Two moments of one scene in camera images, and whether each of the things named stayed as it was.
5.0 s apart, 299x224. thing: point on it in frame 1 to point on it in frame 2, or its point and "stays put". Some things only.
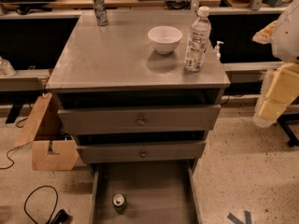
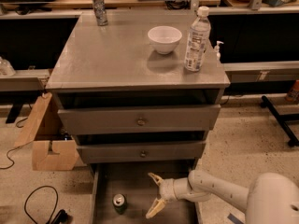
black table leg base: [281, 120] stays put
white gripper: [287, 36] to [167, 189]
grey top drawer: [131, 112] stays put
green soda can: [120, 203] stays put
